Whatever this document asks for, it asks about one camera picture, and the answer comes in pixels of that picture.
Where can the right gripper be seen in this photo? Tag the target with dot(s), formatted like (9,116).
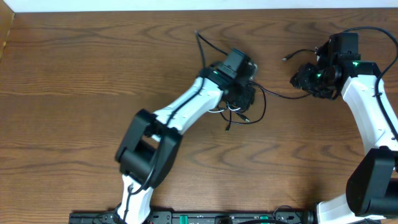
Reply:
(302,79)

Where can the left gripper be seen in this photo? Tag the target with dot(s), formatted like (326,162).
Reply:
(242,97)

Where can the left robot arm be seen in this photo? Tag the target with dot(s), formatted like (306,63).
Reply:
(149,147)

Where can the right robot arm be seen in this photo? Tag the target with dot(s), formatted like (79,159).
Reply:
(371,190)

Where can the cardboard box edge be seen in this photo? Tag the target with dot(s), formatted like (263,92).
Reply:
(6,20)

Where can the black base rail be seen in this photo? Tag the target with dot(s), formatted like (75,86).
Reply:
(166,217)

